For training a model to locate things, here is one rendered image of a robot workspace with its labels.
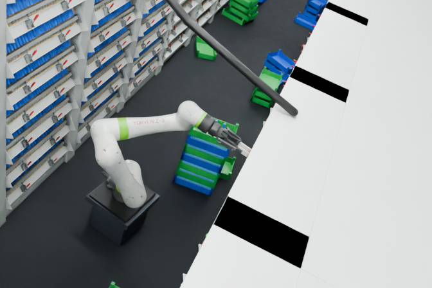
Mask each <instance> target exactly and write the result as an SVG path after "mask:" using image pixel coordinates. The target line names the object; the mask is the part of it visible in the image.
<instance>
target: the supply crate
mask: <svg viewBox="0 0 432 288"><path fill-rule="evenodd" d="M215 119H216V118H215ZM216 120H218V119H216ZM217 123H219V124H221V127H222V126H223V123H226V126H225V128H226V127H229V129H230V130H231V131H233V132H234V133H236V132H237V129H238V126H239V124H237V123H236V125H232V124H230V123H227V122H225V121H222V120H218V122H217ZM188 134H189V135H191V136H195V137H196V138H200V139H202V140H205V141H208V142H210V143H213V144H216V145H218V146H221V147H224V146H222V145H221V144H218V143H217V138H216V137H212V136H210V135H209V134H208V132H207V133H206V134H205V133H203V132H201V130H199V129H198V128H197V127H195V126H193V125H192V127H191V128H190V131H189V133H188ZM224 148H225V147H224ZM226 149H228V148H226Z"/></svg>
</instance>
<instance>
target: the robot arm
mask: <svg viewBox="0 0 432 288"><path fill-rule="evenodd" d="M192 125H193V126H195V127H197V128H198V129H199V130H200V131H201V132H203V133H205V134H206V133H207V132H208V134H209V135H210V136H212V137H216V138H217V143H218V144H221V145H222V146H224V147H226V148H227V149H229V150H231V151H232V152H233V151H238V152H239V153H241V154H243V155H244V156H246V157H247V156H248V155H249V152H250V151H251V149H250V148H249V147H248V146H246V145H245V144H244V143H243V142H241V141H242V140H241V138H240V137H239V136H237V135H236V134H235V133H234V132H233V131H231V130H230V129H229V127H226V128H225V129H224V128H222V127H221V124H219V123H217V122H215V118H213V117H212V116H210V115H209V114H207V113H206V112H204V111H203V110H202V109H201V108H200V107H199V106H198V105H197V104H196V103H195V102H192V101H185V102H183V103H182V104H181V105H180V106H179V108H178V112H177V113H174V114H168V115H164V116H153V117H142V118H106V119H100V120H96V121H95V122H94V123H93V124H92V126H91V129H90V133H91V137H92V139H93V143H94V148H95V157H96V161H97V163H98V164H99V165H100V166H101V167H102V168H103V169H104V170H105V171H106V172H107V174H106V173H105V172H104V171H102V172H101V174H102V175H103V176H104V177H106V178H107V181H108V182H109V183H108V185H107V188H108V189H110V190H112V194H113V196H114V198H115V199H116V200H117V201H120V202H122V203H125V204H126V205H127V206H128V207H130V208H139V207H140V206H142V205H143V204H144V203H145V201H146V198H147V194H146V191H145V187H144V184H143V180H142V176H141V168H140V166H139V165H138V164H137V162H135V161H133V160H124V158H123V156H122V152H121V150H120V148H119V146H118V143H117V141H120V140H126V139H130V138H135V137H138V136H144V135H147V134H155V133H160V132H185V131H188V130H189V129H190V128H191V127H192ZM233 142H234V143H236V144H238V146H236V144H234V143H233ZM246 150H247V151H246ZM248 151H249V152H248Z"/></svg>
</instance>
